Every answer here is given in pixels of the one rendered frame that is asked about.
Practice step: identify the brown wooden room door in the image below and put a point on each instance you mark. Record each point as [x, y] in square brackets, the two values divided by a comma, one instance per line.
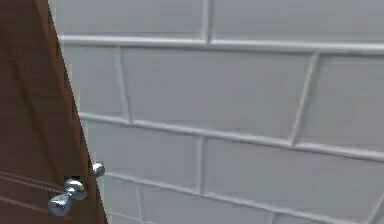
[30, 110]

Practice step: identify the silver round door knob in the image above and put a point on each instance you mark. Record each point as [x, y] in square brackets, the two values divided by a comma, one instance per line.
[66, 197]
[98, 169]

